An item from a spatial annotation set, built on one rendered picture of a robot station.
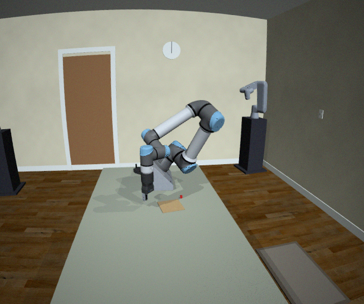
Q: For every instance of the tan mat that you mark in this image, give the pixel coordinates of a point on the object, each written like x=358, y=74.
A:
x=170, y=206

